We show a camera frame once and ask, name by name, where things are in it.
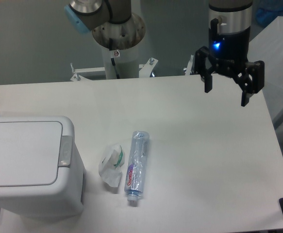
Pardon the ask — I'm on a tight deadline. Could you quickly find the crumpled white plastic wrapper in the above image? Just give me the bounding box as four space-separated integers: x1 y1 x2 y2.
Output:
99 144 125 188

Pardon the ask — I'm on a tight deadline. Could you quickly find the blue plastic bag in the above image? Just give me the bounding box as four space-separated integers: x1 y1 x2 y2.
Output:
255 8 283 27

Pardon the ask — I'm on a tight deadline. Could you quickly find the grey robot arm base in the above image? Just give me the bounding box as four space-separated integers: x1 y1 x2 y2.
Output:
64 0 146 79

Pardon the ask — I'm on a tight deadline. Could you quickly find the white trash can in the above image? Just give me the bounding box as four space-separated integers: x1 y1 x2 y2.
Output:
0 116 86 218

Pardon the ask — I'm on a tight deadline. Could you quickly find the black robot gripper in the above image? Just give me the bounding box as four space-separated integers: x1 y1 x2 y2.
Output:
195 18 265 107

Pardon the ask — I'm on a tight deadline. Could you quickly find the empty clear plastic bottle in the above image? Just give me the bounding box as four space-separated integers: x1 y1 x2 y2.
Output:
124 131 150 205

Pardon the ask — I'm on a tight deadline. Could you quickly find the white metal mounting frame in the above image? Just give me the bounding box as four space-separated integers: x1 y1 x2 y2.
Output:
70 55 195 82

